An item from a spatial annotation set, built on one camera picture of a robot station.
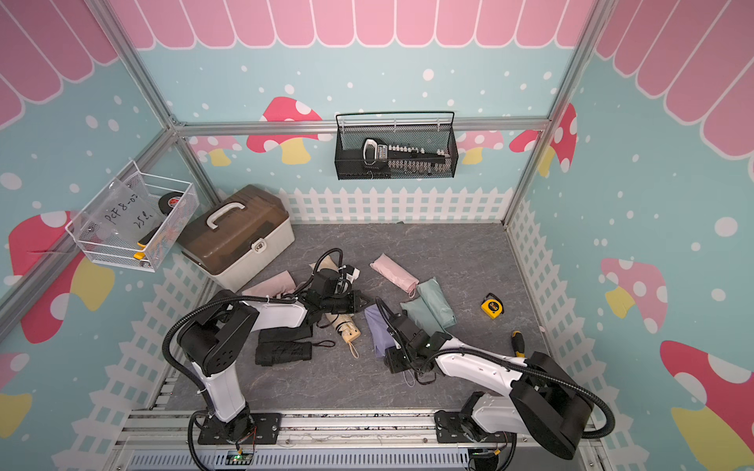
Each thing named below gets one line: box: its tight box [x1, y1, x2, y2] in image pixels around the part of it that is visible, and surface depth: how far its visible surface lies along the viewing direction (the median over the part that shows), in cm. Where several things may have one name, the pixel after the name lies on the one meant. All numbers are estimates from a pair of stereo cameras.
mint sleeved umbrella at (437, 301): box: [416, 276, 457, 329], surface depth 96 cm
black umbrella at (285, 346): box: [255, 331, 336, 367], surface depth 87 cm
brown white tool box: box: [177, 184, 295, 292], surface depth 97 cm
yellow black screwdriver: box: [510, 329, 526, 359], surface depth 90 cm
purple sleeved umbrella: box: [364, 303, 395, 359], surface depth 90 cm
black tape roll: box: [158, 191, 184, 216], surface depth 81 cm
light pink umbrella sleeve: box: [242, 270, 297, 298], surface depth 102 cm
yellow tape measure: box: [481, 292, 505, 320], surface depth 96 cm
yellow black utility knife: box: [133, 221, 163, 261], surface depth 65 cm
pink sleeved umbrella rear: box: [370, 253, 421, 299], surface depth 104 cm
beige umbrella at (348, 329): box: [324, 313, 362, 360], surface depth 89 cm
